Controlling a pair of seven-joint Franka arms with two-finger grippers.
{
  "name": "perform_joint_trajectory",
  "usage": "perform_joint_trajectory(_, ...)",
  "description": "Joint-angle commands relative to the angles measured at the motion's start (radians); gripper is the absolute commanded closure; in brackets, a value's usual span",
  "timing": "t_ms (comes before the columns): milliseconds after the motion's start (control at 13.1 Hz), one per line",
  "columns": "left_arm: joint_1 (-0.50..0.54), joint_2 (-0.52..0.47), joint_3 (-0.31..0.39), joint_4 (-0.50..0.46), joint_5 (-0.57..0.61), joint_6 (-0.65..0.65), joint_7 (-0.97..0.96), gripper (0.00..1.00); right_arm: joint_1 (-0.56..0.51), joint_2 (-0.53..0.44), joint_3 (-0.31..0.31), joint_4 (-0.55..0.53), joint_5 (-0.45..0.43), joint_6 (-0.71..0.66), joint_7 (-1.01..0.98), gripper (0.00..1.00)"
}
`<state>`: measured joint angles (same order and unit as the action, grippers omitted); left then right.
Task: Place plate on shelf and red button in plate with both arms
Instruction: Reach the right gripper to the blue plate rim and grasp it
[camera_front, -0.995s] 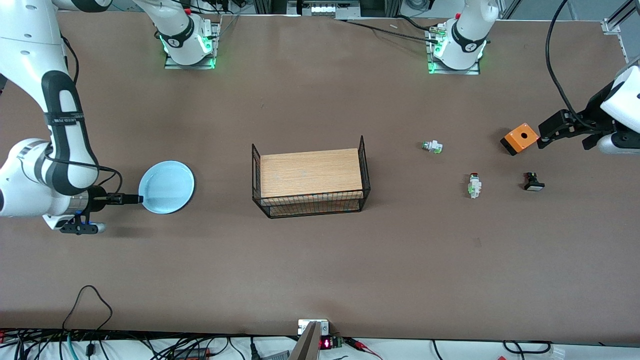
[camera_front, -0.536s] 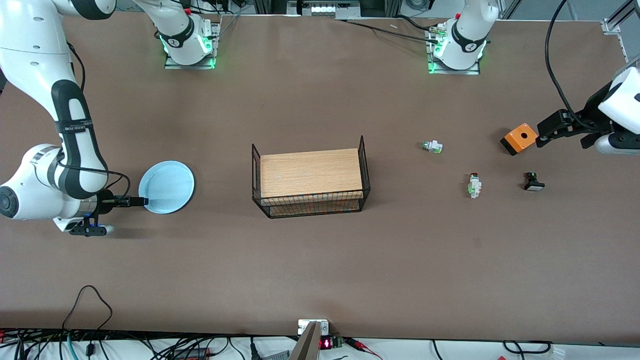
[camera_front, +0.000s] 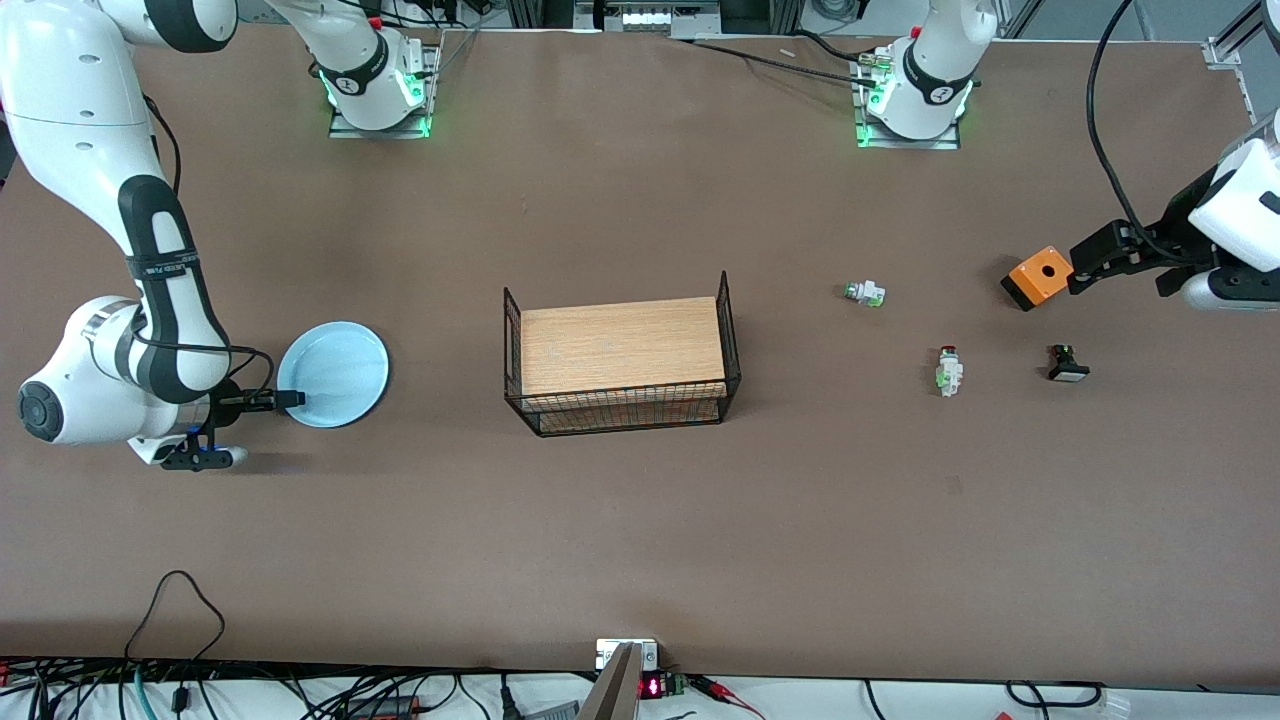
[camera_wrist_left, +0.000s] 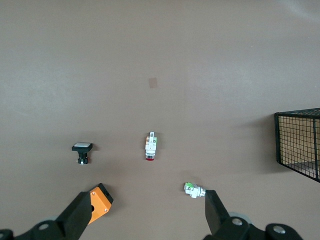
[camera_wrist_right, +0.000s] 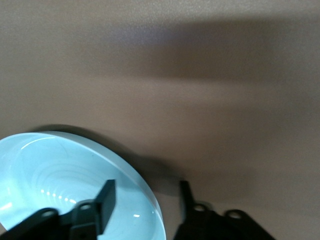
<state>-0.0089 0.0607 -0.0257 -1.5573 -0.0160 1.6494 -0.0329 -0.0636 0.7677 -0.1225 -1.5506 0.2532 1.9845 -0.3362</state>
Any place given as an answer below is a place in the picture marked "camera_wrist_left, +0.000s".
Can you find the small white green connector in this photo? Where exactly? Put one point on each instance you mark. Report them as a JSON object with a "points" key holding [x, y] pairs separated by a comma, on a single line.
{"points": [[193, 190]]}

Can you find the red push button switch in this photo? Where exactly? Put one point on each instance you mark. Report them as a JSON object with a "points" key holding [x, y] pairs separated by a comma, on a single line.
{"points": [[150, 147]]}

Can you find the orange button enclosure box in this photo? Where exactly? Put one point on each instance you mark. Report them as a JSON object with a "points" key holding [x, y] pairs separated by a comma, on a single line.
{"points": [[101, 200]]}

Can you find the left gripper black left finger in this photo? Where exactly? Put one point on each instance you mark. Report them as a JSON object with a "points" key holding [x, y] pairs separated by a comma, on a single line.
{"points": [[75, 215]]}

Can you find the brown tape patch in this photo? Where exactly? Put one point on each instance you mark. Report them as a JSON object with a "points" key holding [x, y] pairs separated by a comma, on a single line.
{"points": [[153, 83]]}

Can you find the black square push button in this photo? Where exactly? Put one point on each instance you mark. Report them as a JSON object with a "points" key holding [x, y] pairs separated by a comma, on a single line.
{"points": [[82, 147]]}

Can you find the wooden board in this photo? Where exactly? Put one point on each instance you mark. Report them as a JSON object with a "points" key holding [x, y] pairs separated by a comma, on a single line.
{"points": [[296, 129]]}

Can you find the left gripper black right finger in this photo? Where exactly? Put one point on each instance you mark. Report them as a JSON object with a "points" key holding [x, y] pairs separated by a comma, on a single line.
{"points": [[217, 215]]}

